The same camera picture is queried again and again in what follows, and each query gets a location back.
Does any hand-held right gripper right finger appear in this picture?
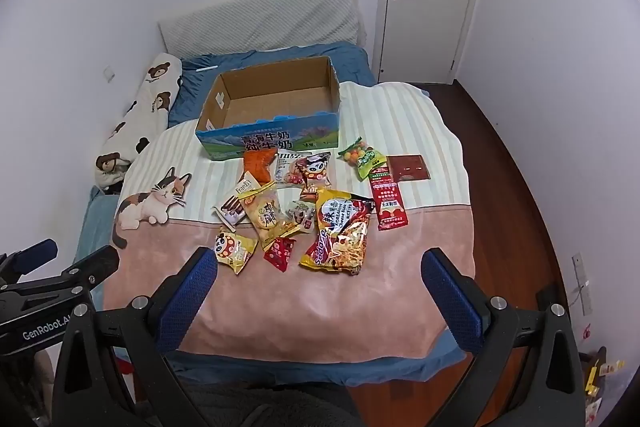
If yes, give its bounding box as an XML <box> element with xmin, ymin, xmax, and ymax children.
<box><xmin>421</xmin><ymin>248</ymin><xmax>586</xmax><ymax>427</ymax></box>

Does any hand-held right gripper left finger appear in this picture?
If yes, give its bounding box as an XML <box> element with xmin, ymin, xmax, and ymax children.
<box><xmin>50</xmin><ymin>247</ymin><xmax>221</xmax><ymax>427</ymax></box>

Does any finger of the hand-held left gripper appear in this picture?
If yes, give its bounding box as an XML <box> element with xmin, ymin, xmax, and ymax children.
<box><xmin>0</xmin><ymin>238</ymin><xmax>59</xmax><ymax>282</ymax></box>
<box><xmin>0</xmin><ymin>245</ymin><xmax>121</xmax><ymax>308</ymax></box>

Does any yellow panda snack packet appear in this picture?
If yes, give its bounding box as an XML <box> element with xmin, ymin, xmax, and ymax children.
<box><xmin>214</xmin><ymin>229</ymin><xmax>259</xmax><ymax>275</ymax></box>

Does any long red snack packet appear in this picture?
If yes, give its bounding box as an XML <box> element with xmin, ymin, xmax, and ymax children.
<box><xmin>369</xmin><ymin>166</ymin><xmax>409</xmax><ymax>232</ymax></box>

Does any printed cardboard box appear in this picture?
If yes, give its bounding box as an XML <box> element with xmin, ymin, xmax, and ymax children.
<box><xmin>195</xmin><ymin>55</ymin><xmax>342</xmax><ymax>160</ymax></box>

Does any chocolate stick packet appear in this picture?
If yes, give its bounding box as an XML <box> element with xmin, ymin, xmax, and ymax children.
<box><xmin>212</xmin><ymin>174</ymin><xmax>256</xmax><ymax>228</ymax></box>

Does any small red snack packet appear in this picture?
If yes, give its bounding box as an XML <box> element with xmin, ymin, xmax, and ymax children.
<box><xmin>263</xmin><ymin>235</ymin><xmax>297</xmax><ymax>273</ymax></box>

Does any yellow biscuit packet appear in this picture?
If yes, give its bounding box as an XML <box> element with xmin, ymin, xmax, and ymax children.
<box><xmin>239</xmin><ymin>182</ymin><xmax>296</xmax><ymax>245</ymax></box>

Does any cat printed blanket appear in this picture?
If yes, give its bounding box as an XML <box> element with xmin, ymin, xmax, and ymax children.
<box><xmin>100</xmin><ymin>82</ymin><xmax>476</xmax><ymax>363</ymax></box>

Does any large yellow noodle packet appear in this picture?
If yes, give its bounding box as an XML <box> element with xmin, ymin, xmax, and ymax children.
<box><xmin>299</xmin><ymin>188</ymin><xmax>376</xmax><ymax>277</ymax></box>

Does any small white snack packet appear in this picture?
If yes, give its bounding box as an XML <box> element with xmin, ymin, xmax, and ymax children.
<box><xmin>285</xmin><ymin>199</ymin><xmax>318</xmax><ymax>233</ymax></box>

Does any person's dark grey clothing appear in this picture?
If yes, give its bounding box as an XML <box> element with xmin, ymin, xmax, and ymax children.
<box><xmin>165</xmin><ymin>379</ymin><xmax>361</xmax><ymax>427</ymax></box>

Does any dark red snack packet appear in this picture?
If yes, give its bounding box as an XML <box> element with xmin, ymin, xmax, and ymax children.
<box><xmin>387</xmin><ymin>154</ymin><xmax>432</xmax><ymax>182</ymax></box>

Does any orange snack packet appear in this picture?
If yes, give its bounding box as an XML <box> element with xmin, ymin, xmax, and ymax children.
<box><xmin>243</xmin><ymin>147</ymin><xmax>279</xmax><ymax>185</ymax></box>

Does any bear print pillow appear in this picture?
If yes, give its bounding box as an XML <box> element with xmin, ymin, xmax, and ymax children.
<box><xmin>95</xmin><ymin>52</ymin><xmax>183</xmax><ymax>188</ymax></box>

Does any white striped snack packet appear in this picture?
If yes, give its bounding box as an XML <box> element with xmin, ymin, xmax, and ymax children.
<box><xmin>275</xmin><ymin>149</ymin><xmax>306</xmax><ymax>188</ymax></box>

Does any green candy bag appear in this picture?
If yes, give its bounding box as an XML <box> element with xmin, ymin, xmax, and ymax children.
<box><xmin>337</xmin><ymin>136</ymin><xmax>390</xmax><ymax>182</ymax></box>

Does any small yellow packets cluster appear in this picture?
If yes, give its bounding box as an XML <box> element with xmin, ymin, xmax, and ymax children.
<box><xmin>585</xmin><ymin>347</ymin><xmax>626</xmax><ymax>408</ymax></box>

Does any red panda snack packet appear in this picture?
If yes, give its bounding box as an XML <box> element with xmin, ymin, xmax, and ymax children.
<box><xmin>295</xmin><ymin>152</ymin><xmax>333</xmax><ymax>188</ymax></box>

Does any grey quilted cushion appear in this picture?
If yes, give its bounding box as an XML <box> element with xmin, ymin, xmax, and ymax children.
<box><xmin>157</xmin><ymin>0</ymin><xmax>366</xmax><ymax>58</ymax></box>

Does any white wall socket plate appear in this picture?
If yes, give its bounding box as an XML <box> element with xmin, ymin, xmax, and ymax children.
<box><xmin>571</xmin><ymin>252</ymin><xmax>593</xmax><ymax>315</ymax></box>

